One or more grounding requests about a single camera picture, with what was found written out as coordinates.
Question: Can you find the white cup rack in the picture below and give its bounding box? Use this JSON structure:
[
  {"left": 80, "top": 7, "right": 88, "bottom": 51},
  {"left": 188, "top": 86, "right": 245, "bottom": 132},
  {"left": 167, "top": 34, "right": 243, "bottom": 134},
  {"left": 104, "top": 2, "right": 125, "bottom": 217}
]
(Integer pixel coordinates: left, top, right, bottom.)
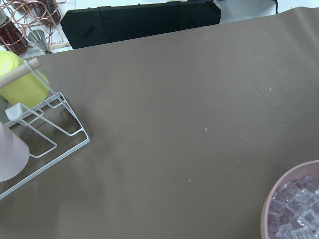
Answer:
[{"left": 0, "top": 58, "right": 91, "bottom": 199}]

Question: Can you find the pink bowl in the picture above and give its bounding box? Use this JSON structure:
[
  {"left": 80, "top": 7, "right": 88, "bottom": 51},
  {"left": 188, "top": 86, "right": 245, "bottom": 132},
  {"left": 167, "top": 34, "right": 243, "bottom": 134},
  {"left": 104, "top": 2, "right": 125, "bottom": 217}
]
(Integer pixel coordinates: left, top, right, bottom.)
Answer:
[{"left": 260, "top": 160, "right": 319, "bottom": 239}]

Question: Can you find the yellow cup in rack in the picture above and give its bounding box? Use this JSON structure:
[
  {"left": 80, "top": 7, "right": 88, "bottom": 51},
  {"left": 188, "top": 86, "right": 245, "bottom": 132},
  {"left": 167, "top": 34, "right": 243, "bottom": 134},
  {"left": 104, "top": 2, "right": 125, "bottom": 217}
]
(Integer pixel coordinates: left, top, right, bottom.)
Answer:
[{"left": 0, "top": 51, "right": 49, "bottom": 108}]

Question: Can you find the copper wire bottle rack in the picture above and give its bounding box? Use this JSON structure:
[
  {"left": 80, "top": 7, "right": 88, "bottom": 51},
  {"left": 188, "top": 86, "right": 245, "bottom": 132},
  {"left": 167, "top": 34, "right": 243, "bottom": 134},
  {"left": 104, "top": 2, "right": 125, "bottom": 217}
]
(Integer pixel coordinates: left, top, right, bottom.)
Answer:
[{"left": 0, "top": 0, "right": 70, "bottom": 50}]

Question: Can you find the black long bar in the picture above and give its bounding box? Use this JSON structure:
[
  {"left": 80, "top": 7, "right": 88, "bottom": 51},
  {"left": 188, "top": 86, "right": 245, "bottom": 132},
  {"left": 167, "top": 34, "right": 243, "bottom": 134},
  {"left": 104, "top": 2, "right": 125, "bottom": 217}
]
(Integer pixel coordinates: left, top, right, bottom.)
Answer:
[{"left": 61, "top": 0, "right": 222, "bottom": 49}]

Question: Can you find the pile of clear ice cubes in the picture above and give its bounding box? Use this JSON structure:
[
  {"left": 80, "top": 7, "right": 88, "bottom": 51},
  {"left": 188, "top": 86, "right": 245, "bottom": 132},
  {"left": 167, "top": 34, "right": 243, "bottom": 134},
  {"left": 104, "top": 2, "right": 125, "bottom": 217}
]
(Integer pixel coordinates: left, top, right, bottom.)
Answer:
[{"left": 267, "top": 175, "right": 319, "bottom": 239}]

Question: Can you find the pink cup in rack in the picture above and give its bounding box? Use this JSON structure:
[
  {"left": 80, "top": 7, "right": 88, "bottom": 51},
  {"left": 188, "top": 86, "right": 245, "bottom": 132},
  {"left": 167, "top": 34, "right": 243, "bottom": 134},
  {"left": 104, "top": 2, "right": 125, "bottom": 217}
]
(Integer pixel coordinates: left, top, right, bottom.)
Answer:
[{"left": 0, "top": 122, "right": 29, "bottom": 182}]

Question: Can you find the steel jigger cup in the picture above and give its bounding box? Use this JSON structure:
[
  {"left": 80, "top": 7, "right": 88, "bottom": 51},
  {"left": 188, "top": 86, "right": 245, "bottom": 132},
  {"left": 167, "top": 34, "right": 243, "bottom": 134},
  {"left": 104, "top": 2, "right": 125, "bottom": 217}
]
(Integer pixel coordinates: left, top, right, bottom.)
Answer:
[{"left": 27, "top": 29, "right": 51, "bottom": 54}]

